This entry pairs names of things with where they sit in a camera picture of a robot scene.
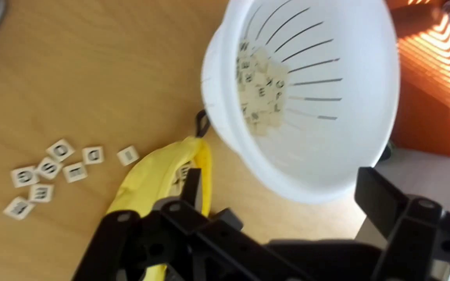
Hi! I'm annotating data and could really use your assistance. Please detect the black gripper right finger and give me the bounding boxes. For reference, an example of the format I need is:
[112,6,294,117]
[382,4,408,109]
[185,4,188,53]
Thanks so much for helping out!
[355,167,410,237]

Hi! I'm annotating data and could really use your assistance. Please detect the letter tiles in colander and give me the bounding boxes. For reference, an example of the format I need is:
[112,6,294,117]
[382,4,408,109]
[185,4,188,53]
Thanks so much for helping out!
[237,40,288,135]

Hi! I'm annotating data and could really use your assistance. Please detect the letter tile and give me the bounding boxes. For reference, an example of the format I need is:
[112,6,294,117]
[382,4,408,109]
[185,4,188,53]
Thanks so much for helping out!
[83,146,105,165]
[48,139,76,162]
[63,162,88,182]
[4,196,35,220]
[37,156,63,179]
[29,184,54,203]
[12,165,40,187]
[118,145,140,167]

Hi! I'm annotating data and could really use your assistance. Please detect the orange chair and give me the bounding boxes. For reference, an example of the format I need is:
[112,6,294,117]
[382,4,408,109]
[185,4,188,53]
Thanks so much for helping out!
[387,0,450,156]

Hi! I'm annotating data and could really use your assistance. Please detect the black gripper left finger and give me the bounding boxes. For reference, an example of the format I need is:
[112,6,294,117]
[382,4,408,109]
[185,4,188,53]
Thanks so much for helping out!
[182,168,202,210]

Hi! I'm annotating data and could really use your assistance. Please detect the white plastic colander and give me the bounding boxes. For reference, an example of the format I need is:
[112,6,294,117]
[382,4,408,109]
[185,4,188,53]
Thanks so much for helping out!
[202,0,401,203]

